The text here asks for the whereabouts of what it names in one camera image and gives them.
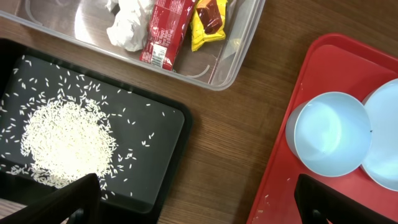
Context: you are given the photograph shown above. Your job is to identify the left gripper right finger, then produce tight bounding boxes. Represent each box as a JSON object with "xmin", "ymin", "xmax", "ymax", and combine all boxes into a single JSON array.
[{"xmin": 294, "ymin": 174, "xmax": 397, "ymax": 224}]

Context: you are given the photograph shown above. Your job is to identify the clear plastic bin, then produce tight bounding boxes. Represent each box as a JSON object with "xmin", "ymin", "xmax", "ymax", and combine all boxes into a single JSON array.
[{"xmin": 1, "ymin": 0, "xmax": 265, "ymax": 91}]

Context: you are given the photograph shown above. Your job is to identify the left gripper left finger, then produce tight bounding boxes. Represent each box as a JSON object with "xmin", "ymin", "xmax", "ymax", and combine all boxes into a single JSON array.
[{"xmin": 1, "ymin": 173, "xmax": 101, "ymax": 224}]

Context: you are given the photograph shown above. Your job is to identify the light blue bowl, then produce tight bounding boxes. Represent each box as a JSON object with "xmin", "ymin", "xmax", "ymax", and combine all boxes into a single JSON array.
[{"xmin": 285, "ymin": 91, "xmax": 373, "ymax": 177}]

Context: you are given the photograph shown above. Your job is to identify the black plastic tray bin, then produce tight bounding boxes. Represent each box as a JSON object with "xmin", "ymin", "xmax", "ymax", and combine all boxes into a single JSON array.
[{"xmin": 1, "ymin": 39, "xmax": 193, "ymax": 223}]

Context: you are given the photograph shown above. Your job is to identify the light blue plate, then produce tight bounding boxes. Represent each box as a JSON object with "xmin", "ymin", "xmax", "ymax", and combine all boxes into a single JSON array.
[{"xmin": 361, "ymin": 79, "xmax": 397, "ymax": 191}]

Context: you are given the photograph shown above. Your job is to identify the yellow snack wrapper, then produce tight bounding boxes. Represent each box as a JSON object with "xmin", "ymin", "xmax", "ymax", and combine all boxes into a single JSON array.
[{"xmin": 190, "ymin": 0, "xmax": 228, "ymax": 52}]

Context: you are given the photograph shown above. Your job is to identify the white napkin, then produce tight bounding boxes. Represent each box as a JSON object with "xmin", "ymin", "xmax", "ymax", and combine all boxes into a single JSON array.
[{"xmin": 106, "ymin": 0, "xmax": 155, "ymax": 52}]

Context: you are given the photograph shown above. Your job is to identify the red serving tray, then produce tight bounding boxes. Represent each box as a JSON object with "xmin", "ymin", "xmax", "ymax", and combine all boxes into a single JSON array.
[{"xmin": 247, "ymin": 34, "xmax": 397, "ymax": 224}]

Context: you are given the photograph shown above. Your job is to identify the white rice pile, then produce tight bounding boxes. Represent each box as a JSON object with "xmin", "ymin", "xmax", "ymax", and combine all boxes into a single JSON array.
[{"xmin": 0, "ymin": 54, "xmax": 165, "ymax": 202}]

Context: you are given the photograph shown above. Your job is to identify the red snack wrapper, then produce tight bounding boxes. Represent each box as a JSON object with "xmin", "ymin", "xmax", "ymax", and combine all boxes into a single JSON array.
[{"xmin": 140, "ymin": 0, "xmax": 196, "ymax": 70}]

